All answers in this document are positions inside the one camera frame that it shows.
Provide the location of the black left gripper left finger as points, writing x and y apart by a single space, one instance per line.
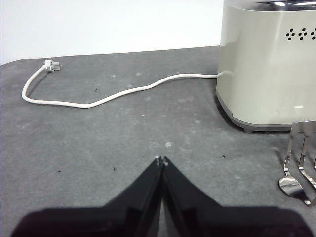
118 219

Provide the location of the cream two-slot toaster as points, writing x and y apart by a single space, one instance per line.
259 74

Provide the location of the shiny metal toast rack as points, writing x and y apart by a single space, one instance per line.
288 184

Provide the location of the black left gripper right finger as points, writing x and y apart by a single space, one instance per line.
209 222

